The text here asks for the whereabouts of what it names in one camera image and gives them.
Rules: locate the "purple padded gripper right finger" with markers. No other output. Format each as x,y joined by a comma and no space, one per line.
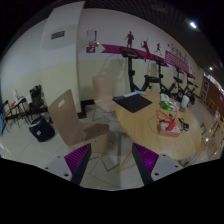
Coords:
153,166

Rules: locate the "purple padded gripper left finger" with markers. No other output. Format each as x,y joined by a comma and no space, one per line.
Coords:
72,166

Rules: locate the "round wooden table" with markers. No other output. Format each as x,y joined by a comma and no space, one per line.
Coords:
142,128

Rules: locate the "pink power strip box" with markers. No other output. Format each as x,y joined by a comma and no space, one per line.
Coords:
162,130

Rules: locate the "near beige wooden chair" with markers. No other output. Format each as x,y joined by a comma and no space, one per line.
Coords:
74,132

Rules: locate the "beige wooden chair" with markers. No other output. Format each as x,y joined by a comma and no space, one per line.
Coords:
102,94
74,132

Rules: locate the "black laptop mat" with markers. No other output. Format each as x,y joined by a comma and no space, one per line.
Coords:
132,103

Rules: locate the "green packet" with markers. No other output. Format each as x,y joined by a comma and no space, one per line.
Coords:
166,105

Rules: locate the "blue and orange pens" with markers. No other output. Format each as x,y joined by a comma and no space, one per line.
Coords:
141,93

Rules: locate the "white cup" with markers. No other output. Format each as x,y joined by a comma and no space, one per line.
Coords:
185,101

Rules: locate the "small black side table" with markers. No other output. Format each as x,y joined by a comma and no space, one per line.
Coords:
17,110

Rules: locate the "black bag on side table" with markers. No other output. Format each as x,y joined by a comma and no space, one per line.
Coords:
36,96

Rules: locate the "middle black exercise bike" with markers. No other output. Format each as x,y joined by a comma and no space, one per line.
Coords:
169,85

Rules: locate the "far beige wooden chair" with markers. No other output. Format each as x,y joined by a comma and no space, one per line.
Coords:
102,94

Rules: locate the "right black exercise bike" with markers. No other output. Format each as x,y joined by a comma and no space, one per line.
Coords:
189,89

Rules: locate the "wall poster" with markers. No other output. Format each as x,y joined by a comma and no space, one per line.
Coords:
91,41

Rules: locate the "wall air vent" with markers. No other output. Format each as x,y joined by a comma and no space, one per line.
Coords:
57,35

